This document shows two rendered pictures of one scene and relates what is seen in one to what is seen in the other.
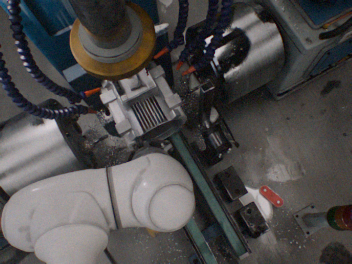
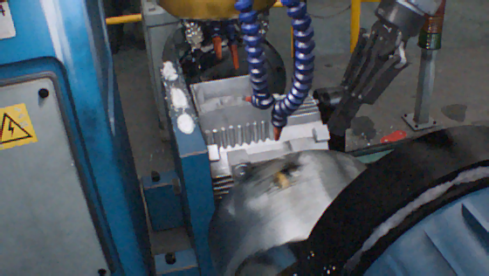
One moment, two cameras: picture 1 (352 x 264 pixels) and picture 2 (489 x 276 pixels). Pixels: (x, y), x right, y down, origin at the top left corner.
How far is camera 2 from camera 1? 0.95 m
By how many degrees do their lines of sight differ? 56
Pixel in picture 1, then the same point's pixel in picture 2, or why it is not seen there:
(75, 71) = (189, 141)
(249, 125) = not seen: hidden behind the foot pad
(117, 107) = (260, 154)
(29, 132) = (305, 186)
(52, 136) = (321, 158)
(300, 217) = (416, 124)
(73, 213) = not seen: outside the picture
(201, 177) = (374, 155)
